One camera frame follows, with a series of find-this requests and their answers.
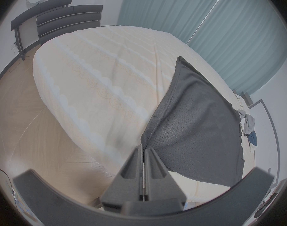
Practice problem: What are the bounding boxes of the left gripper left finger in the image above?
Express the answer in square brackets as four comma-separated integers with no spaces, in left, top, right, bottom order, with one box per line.
[101,147,144,208]

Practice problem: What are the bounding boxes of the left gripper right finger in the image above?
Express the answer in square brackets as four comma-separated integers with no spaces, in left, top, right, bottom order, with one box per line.
[144,148,187,201]

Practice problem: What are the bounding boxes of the black T-shirt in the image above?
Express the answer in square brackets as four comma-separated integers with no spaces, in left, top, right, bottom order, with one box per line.
[141,56,245,187]

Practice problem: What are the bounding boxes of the pile of clothes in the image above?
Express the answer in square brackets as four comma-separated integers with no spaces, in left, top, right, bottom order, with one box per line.
[238,110,258,153]

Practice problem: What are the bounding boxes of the bed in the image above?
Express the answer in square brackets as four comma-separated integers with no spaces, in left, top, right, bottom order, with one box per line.
[33,25,281,203]

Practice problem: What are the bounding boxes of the white printed pillow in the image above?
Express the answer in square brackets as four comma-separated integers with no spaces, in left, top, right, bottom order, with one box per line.
[232,90,246,110]

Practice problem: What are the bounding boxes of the grey bedside table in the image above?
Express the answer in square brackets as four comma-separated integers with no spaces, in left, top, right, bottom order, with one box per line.
[243,92,254,106]

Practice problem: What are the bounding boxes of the blue-green curtain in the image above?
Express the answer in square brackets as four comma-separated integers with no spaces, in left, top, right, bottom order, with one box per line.
[187,0,287,96]
[117,0,230,44]

